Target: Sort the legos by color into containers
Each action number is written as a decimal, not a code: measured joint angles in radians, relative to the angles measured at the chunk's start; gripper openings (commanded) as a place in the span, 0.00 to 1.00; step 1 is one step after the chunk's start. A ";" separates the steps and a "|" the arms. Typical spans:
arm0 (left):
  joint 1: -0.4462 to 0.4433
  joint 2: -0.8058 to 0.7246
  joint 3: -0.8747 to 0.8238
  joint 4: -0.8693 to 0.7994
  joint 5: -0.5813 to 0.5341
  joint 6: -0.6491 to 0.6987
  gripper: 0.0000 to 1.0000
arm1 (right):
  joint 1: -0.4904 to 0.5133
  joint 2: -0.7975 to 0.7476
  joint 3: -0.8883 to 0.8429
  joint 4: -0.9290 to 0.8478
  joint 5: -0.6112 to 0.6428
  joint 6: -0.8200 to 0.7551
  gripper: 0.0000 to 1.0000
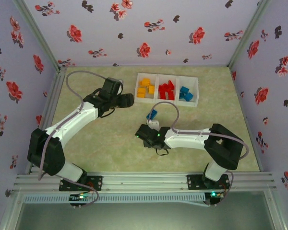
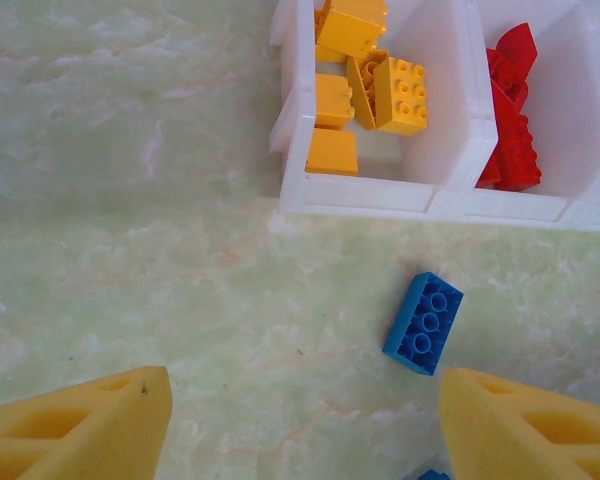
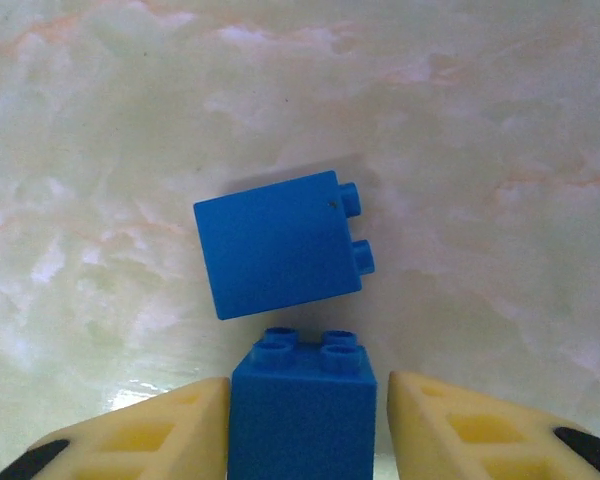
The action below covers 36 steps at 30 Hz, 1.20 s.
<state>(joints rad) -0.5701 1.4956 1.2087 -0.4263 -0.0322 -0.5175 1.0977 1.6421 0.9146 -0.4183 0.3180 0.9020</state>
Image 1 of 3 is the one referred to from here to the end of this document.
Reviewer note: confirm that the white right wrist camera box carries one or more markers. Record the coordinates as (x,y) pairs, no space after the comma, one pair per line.
(153,124)

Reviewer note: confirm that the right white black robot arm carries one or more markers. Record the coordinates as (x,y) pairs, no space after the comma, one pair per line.
(189,139)

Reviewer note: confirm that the long blue lego brick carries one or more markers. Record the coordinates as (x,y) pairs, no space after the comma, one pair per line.
(151,114)

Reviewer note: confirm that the aluminium frame post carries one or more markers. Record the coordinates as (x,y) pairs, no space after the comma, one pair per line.
(39,33)
(274,210)
(10,210)
(248,33)

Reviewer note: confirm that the long red lego brick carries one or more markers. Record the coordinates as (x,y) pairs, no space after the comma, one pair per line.
(162,88)

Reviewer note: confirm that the small circuit board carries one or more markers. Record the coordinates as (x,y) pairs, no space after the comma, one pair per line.
(74,197)
(217,195)

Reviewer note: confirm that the wide aluminium base rail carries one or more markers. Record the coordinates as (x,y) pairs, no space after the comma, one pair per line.
(144,182)

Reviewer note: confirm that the aluminium frame rail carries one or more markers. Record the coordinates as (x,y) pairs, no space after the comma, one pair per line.
(54,88)

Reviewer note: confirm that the yellow lego brick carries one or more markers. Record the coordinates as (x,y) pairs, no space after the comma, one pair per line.
(142,90)
(151,89)
(141,95)
(145,82)

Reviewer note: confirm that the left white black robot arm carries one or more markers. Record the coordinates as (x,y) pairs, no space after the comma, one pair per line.
(69,122)

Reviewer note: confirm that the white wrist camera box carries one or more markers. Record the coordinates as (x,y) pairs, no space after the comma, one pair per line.
(121,86)
(153,124)

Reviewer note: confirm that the small blue lego brick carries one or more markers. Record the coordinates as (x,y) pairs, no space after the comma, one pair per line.
(181,96)

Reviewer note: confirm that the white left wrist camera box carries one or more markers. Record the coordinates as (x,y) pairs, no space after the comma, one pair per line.
(121,86)

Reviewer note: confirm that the white plastic bin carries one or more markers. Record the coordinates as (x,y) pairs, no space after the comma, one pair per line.
(166,102)
(146,100)
(194,86)

